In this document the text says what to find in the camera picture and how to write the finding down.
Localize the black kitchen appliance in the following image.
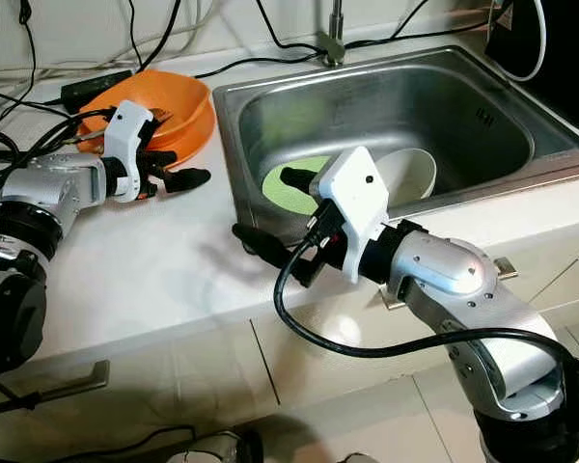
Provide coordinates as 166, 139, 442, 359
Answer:
485, 0, 579, 131

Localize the green plate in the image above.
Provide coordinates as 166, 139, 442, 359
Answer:
261, 154, 334, 216

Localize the black power adapter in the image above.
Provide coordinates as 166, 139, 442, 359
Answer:
60, 69, 133, 107

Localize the white bowl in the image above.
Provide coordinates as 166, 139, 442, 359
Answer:
376, 147, 438, 205

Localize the metal faucet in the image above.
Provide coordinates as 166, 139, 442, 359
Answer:
318, 0, 350, 68

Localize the stainless steel sink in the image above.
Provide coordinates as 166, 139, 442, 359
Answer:
212, 43, 579, 247

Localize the grey robot left foot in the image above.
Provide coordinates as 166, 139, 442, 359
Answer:
169, 429, 263, 463

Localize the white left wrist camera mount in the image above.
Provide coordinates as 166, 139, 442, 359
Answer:
104, 99, 157, 204

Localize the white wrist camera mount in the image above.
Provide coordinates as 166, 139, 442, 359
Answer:
314, 147, 391, 284
104, 99, 157, 204

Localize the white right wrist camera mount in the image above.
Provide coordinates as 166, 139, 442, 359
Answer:
314, 147, 391, 284

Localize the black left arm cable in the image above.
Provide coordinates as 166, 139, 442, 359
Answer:
0, 106, 131, 194

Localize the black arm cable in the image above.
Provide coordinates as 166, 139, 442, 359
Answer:
275, 241, 579, 406
0, 106, 131, 194

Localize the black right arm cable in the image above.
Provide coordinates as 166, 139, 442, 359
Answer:
275, 241, 579, 406

